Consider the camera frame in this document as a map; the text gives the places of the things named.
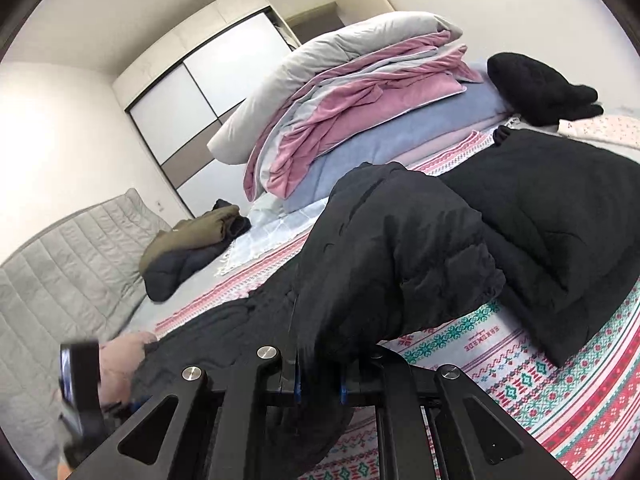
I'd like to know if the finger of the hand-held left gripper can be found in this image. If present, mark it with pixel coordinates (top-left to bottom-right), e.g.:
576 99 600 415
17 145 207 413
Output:
102 395 153 413

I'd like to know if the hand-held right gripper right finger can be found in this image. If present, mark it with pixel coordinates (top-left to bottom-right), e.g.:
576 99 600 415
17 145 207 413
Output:
340 350 576 480

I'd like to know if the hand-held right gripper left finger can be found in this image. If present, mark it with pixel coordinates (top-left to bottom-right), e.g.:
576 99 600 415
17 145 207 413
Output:
65 345 302 480

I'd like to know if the black quilted jacket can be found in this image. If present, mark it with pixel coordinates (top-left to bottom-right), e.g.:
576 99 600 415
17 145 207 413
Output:
127 161 508 471

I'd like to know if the pink floral pillow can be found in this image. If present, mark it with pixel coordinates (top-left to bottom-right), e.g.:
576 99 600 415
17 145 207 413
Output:
97 332 161 406

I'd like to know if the grey quilted headboard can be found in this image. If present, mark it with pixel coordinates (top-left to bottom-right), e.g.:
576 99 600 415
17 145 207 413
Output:
0 187 173 480

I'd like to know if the light fringed cloth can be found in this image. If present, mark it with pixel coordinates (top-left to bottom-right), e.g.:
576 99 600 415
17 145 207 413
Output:
215 192 331 278

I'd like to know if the dark puffer jacket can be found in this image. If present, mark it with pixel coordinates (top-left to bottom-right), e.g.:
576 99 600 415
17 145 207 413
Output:
142 245 233 303

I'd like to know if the small black garment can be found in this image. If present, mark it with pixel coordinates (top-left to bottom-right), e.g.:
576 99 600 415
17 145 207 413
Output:
212 199 252 241

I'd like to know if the olive green jacket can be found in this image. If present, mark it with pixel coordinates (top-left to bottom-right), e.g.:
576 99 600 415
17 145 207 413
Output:
139 205 241 275

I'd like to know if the patterned knit-print blanket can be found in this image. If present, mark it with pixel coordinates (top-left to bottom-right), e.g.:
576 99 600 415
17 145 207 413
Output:
150 130 640 480

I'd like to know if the pale pink sheet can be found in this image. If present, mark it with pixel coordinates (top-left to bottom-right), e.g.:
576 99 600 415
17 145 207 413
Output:
395 112 521 171

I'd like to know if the folded black coat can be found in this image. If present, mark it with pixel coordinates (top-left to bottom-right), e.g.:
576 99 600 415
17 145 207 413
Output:
442 127 640 368

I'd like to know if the blue blanket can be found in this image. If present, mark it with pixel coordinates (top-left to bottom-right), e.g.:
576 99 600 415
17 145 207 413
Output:
282 62 513 211

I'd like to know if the stack of folded bedding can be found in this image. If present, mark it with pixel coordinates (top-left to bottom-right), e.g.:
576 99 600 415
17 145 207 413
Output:
243 30 485 200

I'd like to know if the white sliding-door wardrobe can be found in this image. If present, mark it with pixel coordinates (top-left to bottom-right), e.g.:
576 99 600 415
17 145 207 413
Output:
111 0 396 218

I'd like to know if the black fleece garment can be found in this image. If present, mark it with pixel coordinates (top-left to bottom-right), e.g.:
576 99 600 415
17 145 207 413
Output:
486 52 605 128

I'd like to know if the white floral cloth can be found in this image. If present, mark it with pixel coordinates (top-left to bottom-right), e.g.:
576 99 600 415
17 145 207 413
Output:
556 114 640 150

